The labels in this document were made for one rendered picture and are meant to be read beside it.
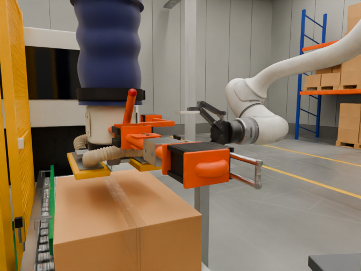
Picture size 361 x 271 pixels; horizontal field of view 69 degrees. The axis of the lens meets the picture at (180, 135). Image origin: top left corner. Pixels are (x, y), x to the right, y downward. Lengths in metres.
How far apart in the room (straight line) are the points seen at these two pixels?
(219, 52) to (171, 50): 2.14
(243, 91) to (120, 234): 0.62
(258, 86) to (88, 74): 0.57
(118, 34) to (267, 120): 0.55
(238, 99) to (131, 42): 0.42
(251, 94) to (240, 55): 10.89
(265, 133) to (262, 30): 11.94
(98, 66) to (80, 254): 0.53
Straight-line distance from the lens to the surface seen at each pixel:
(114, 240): 0.75
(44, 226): 1.85
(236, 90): 1.00
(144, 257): 0.80
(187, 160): 0.35
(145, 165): 0.85
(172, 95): 10.15
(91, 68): 0.89
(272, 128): 0.92
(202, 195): 1.41
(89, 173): 0.81
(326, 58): 0.89
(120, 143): 0.69
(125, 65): 0.88
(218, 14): 11.58
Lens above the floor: 1.28
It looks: 7 degrees down
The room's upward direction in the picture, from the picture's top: straight up
